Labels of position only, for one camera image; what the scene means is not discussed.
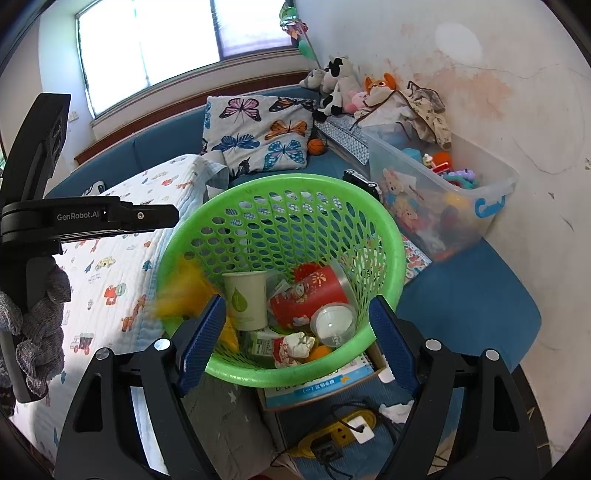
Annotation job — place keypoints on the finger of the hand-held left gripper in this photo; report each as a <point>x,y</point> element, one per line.
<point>138,216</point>

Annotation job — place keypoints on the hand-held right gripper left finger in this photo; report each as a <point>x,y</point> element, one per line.
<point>203,341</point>

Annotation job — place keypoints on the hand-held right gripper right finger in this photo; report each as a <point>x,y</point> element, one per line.
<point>392,341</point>

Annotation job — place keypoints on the yellow snack packet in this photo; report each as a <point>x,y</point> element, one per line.
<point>184,288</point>

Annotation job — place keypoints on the white paper cup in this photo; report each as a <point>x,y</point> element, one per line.
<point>247,300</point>

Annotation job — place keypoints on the clear plastic bottle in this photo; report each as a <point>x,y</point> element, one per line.
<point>333,325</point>

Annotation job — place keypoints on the green plastic basket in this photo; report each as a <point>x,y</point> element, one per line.
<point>277,183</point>

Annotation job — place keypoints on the person's left hand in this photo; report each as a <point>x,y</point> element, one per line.
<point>41,341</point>

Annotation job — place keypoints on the small green white carton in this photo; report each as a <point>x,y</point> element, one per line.
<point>258,344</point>

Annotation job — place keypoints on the white printed quilt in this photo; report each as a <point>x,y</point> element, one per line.
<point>115,267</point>

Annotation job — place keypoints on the crumpled white tissue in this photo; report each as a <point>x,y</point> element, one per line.
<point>397,412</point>

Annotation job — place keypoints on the small orange object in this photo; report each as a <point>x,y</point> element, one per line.
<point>319,353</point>

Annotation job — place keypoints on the blue sofa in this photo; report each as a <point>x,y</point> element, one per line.
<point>461,300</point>

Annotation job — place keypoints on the blue white workbook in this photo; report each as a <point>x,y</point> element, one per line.
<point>323,385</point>

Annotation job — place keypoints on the colourful sticker sheet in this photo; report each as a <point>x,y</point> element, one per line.
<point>415,261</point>

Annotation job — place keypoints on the red paper cup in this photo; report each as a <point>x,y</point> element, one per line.
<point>318,290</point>

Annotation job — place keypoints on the grey star print cloth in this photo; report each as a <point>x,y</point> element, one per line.
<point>231,429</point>

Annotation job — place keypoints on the crumpled red white wrapper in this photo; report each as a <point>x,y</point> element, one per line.
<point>295,346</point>

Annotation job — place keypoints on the white power adapter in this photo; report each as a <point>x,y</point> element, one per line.
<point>362,429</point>

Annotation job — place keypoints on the yellow power strip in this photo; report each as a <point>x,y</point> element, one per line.
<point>341,434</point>

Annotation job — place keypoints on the clear plastic storage box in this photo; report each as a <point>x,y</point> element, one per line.
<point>415,203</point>

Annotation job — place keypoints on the butterfly print pillow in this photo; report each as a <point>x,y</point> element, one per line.
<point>258,134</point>

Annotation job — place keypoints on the window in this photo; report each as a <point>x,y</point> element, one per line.
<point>161,46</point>

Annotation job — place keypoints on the pile of small toys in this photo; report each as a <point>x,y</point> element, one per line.
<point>455,177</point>

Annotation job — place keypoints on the small toy basketball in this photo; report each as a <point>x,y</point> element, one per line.
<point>316,146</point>

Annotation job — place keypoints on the grey striped mat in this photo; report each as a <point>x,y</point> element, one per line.
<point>351,138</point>

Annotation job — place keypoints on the grey plush toy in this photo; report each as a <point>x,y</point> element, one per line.
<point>313,78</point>

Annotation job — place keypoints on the white cloth bundle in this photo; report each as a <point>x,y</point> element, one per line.
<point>385,115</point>

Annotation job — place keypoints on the beige patterned garment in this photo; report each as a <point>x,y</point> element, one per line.
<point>429,115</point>

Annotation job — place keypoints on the black white plush cow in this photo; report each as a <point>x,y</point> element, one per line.
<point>339,78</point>

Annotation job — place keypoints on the pink plush toy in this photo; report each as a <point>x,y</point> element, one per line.
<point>356,99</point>

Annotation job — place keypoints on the colourful pinwheel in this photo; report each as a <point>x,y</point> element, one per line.
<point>292,18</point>

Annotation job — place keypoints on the orange plush fox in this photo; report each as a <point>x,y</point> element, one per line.
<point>378,85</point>

